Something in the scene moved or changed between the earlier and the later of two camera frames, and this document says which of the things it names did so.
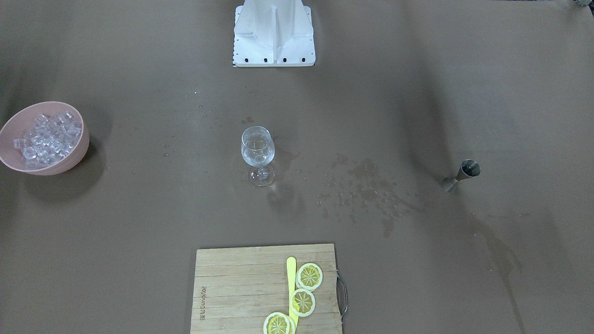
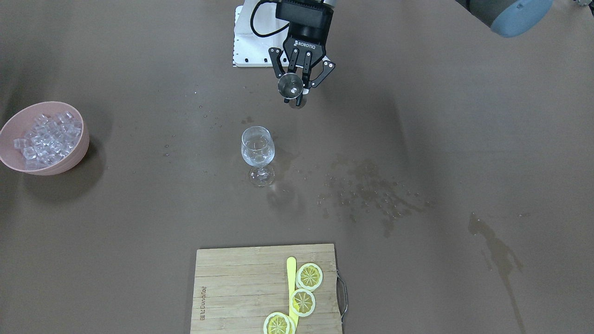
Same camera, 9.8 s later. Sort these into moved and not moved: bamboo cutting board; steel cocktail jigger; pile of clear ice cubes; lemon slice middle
Moved: steel cocktail jigger
Not moved: lemon slice middle; bamboo cutting board; pile of clear ice cubes
